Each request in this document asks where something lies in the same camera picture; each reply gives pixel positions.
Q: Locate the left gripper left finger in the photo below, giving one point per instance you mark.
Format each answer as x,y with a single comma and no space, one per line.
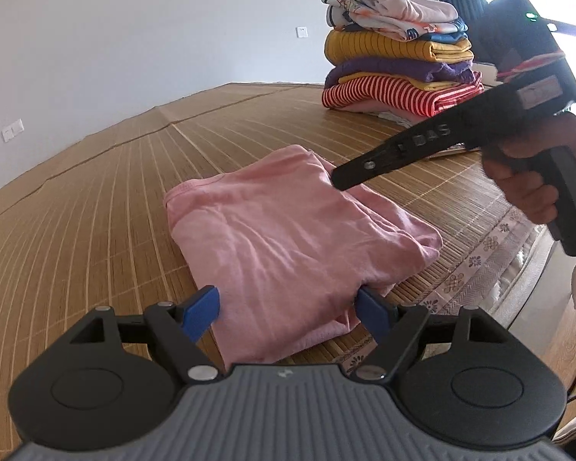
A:
174,331

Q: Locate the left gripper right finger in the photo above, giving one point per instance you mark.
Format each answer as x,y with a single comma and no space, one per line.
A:
395,329

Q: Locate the pink cartoon print shirt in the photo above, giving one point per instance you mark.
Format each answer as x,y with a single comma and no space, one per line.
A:
288,252

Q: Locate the person's right hand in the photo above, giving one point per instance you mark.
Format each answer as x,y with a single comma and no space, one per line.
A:
526,190

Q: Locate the purple folded garment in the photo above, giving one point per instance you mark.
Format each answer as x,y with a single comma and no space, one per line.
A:
420,70

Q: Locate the white mattress edge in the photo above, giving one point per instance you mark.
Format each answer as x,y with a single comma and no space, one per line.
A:
533,291

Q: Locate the red striped folded garment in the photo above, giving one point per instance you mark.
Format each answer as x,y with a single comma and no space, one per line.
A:
399,93

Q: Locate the woven bamboo bed mat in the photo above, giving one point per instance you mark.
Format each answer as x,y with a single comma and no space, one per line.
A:
93,225

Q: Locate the mustard yellow folded garment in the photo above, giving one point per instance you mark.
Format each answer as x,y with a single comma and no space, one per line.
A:
341,46

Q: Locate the white patterned folded garment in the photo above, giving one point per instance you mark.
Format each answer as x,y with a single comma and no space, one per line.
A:
353,15

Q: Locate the white wall socket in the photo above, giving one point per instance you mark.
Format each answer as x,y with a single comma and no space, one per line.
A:
302,32

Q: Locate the white wall switch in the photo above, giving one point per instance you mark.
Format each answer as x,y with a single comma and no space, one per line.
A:
12,130

